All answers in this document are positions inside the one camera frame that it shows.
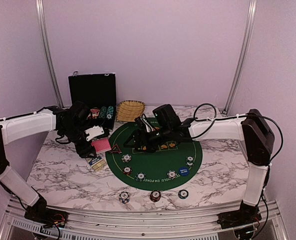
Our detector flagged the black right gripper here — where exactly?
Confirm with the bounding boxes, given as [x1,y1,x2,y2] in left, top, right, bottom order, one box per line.
[124,124,172,153]

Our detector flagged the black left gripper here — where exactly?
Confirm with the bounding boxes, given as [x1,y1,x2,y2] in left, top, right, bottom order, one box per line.
[60,123,96,158]

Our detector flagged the triangular all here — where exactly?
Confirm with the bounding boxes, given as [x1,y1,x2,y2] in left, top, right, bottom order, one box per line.
[109,144,122,154]

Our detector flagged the red playing card deck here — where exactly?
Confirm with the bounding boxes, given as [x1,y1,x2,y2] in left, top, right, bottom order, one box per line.
[91,138,111,154]

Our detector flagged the blue beige chip stack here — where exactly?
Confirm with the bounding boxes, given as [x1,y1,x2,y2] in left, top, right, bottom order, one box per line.
[119,191,130,204]

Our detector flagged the blue small blind button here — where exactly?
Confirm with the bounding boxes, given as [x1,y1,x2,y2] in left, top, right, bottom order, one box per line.
[178,166,190,176]

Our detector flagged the red black chip stack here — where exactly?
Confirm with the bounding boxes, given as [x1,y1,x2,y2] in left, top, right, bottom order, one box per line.
[150,190,161,202]

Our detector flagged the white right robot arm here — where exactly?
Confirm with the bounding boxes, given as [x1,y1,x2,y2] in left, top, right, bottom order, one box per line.
[124,104,275,224]

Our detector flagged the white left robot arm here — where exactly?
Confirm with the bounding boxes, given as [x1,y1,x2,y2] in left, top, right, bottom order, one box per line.
[0,103,96,223]

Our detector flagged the blue texas holdem card box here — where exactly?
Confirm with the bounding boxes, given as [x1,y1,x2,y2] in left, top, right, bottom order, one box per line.
[86,156,107,172]

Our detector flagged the card deck in case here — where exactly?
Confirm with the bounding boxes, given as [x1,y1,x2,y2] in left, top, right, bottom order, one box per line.
[87,108,100,119]

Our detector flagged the green chip row in case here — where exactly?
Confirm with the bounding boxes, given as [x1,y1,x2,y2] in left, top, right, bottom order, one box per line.
[98,106,107,119]

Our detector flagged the woven bamboo tray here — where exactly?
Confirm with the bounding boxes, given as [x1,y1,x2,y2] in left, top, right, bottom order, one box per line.
[116,100,145,122]

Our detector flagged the teal chip row in case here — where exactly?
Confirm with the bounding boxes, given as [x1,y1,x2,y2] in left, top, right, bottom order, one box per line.
[106,106,114,120]

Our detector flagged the black poker chip case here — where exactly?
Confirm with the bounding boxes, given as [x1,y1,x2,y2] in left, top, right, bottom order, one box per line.
[68,73,117,129]

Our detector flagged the round green poker mat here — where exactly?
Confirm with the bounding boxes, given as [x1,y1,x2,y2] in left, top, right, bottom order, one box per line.
[106,122,203,191]

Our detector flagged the green teal chip stack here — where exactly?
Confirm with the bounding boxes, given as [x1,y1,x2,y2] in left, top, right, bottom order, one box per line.
[178,189,189,199]

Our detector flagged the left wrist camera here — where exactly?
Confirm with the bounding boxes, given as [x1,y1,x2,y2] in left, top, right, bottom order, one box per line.
[84,126,104,142]

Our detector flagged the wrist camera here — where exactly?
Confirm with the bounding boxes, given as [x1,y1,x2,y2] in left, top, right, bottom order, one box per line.
[135,113,154,133]
[84,126,104,142]

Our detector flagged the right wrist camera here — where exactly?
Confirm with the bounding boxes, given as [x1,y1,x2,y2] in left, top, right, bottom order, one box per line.
[135,113,154,133]

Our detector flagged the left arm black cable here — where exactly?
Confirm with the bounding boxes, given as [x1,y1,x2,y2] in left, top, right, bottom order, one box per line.
[0,112,73,146]

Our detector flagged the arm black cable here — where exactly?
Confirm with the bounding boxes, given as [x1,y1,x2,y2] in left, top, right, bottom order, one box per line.
[0,112,73,146]
[190,102,285,176]

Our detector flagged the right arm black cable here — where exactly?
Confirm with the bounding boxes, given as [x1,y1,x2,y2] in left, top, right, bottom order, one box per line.
[190,102,285,176]

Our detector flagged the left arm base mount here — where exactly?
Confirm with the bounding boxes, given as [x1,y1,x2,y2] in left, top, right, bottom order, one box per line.
[24,208,68,228]

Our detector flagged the front aluminium rail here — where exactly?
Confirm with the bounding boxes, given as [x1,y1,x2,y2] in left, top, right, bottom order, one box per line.
[0,198,289,240]

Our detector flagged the left aluminium frame post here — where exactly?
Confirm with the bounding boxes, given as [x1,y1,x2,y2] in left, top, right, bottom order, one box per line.
[35,0,64,107]

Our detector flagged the aluminium frame post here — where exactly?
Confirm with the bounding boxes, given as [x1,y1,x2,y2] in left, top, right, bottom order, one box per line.
[224,0,258,113]
[35,0,64,107]

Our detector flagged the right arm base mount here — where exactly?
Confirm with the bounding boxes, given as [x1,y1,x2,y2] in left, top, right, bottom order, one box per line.
[217,210,262,229]

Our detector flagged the right aluminium frame post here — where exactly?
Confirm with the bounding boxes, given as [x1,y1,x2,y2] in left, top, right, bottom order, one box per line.
[224,0,258,113]

